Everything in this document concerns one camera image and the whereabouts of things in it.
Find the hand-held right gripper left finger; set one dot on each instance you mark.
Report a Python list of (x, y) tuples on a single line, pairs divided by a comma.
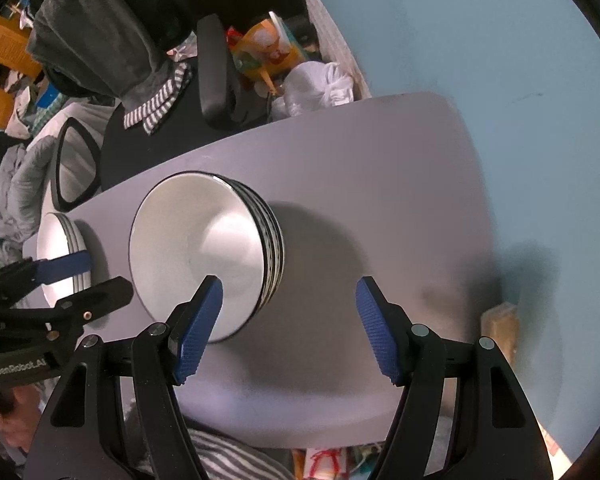
[(197, 330)]

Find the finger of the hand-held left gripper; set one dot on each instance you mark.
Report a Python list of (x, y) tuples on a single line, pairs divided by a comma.
[(100, 295), (62, 265)]

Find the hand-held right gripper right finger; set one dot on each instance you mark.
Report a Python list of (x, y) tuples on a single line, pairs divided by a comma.
[(380, 330)]

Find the person's left hand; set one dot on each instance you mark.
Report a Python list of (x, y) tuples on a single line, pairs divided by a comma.
[(10, 412)]

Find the grey duvet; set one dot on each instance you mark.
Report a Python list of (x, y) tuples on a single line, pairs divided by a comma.
[(20, 180)]

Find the brown cardboard piece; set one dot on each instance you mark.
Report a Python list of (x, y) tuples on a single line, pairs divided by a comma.
[(500, 330)]

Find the grey striped garment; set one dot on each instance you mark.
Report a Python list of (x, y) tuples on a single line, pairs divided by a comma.
[(240, 460)]

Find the black office chair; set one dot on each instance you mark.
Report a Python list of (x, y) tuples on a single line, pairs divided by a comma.
[(145, 155)]

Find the bed with grey sheet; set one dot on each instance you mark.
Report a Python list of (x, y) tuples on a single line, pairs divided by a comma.
[(87, 115)]

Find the wooden wardrobe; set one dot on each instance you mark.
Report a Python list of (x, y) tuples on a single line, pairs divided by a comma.
[(10, 45)]

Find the dark grey hoodie striped cuffs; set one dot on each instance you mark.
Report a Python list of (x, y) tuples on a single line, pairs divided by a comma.
[(95, 35)]

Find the knotted white plastic bag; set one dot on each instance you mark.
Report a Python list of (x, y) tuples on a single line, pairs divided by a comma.
[(320, 87)]

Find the orange yellow bag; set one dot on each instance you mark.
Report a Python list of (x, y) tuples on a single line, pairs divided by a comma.
[(265, 50)]

